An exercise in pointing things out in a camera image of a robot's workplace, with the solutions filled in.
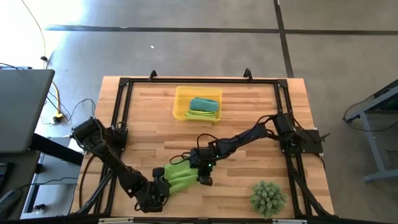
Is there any yellow translucent plastic basket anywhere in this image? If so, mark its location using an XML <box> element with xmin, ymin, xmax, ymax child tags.
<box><xmin>172</xmin><ymin>85</ymin><xmax>223</xmax><ymax>123</ymax></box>

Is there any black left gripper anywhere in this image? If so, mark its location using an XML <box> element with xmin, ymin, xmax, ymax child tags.
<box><xmin>136</xmin><ymin>176</ymin><xmax>172</xmax><ymax>213</ymax></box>

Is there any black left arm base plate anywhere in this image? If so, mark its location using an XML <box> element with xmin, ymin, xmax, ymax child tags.
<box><xmin>83</xmin><ymin>126</ymin><xmax>129</xmax><ymax>152</ymax></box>

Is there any black support beam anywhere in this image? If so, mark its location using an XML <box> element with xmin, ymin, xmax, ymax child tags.
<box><xmin>30</xmin><ymin>133</ymin><xmax>85</xmax><ymax>166</ymax></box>

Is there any black aluminium table frame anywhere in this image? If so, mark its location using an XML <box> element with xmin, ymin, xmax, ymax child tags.
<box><xmin>70</xmin><ymin>68</ymin><xmax>335</xmax><ymax>218</ymax></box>

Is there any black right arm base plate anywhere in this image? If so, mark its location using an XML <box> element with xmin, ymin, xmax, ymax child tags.
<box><xmin>279</xmin><ymin>129</ymin><xmax>324</xmax><ymax>155</ymax></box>

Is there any white cabinet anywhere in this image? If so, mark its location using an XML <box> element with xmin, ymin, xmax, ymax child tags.
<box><xmin>20</xmin><ymin>136</ymin><xmax>82</xmax><ymax>219</ymax></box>

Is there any yellow power cable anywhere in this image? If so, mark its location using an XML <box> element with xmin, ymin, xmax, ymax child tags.
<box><xmin>20</xmin><ymin>0</ymin><xmax>68</xmax><ymax>124</ymax></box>

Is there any dark grey desk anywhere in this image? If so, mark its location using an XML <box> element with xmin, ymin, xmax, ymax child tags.
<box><xmin>0</xmin><ymin>150</ymin><xmax>42</xmax><ymax>220</ymax></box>

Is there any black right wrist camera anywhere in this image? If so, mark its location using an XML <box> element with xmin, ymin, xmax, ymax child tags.
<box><xmin>200</xmin><ymin>161</ymin><xmax>216</xmax><ymax>177</ymax></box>

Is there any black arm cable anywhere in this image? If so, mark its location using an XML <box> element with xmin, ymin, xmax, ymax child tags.
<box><xmin>133</xmin><ymin>195</ymin><xmax>170</xmax><ymax>213</ymax></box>
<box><xmin>169</xmin><ymin>133</ymin><xmax>224</xmax><ymax>166</ymax></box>

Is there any grey metal table frame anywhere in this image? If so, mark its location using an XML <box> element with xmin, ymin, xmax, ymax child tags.
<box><xmin>343</xmin><ymin>79</ymin><xmax>398</xmax><ymax>183</ymax></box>

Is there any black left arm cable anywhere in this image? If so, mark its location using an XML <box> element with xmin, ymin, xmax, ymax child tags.
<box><xmin>133</xmin><ymin>195</ymin><xmax>170</xmax><ymax>213</ymax></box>

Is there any yellow-green microfiber towel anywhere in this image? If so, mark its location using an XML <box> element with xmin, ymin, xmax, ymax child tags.
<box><xmin>185</xmin><ymin>109</ymin><xmax>218</xmax><ymax>119</ymax></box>

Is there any green artificial ball plant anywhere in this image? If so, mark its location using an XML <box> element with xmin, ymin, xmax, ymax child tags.
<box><xmin>250</xmin><ymin>180</ymin><xmax>288</xmax><ymax>219</ymax></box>

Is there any teal microfiber towel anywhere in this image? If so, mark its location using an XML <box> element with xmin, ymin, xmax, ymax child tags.
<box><xmin>189</xmin><ymin>97</ymin><xmax>220</xmax><ymax>113</ymax></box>

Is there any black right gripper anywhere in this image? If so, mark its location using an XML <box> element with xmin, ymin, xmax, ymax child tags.
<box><xmin>188</xmin><ymin>147</ymin><xmax>216</xmax><ymax>187</ymax></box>

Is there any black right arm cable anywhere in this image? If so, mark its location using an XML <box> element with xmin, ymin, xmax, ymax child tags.
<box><xmin>169</xmin><ymin>133</ymin><xmax>224</xmax><ymax>166</ymax></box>

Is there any bright green microfiber towel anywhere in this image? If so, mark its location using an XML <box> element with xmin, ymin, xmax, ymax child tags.
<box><xmin>162</xmin><ymin>159</ymin><xmax>200</xmax><ymax>197</ymax></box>

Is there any white bracket strip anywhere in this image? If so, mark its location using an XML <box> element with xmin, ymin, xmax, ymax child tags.
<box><xmin>272</xmin><ymin>218</ymin><xmax>308</xmax><ymax>224</ymax></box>
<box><xmin>98</xmin><ymin>217</ymin><xmax>135</xmax><ymax>224</ymax></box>

